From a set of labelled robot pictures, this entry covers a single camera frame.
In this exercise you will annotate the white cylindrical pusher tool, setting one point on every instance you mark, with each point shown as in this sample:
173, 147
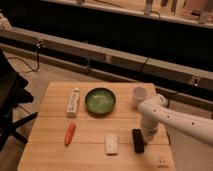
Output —
148, 137

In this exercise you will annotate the black eraser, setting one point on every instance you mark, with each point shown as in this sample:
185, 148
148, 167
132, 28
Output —
138, 141

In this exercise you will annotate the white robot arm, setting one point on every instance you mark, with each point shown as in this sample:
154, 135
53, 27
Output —
154, 112

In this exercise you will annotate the white paper cup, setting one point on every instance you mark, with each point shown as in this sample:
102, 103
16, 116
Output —
139, 94

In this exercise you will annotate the green bowl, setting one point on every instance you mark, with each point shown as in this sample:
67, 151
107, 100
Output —
100, 101

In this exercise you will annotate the orange carrot toy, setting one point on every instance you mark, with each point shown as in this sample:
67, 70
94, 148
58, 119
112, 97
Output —
69, 134

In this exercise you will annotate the white tube bottle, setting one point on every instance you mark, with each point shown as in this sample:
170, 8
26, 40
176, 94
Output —
73, 103

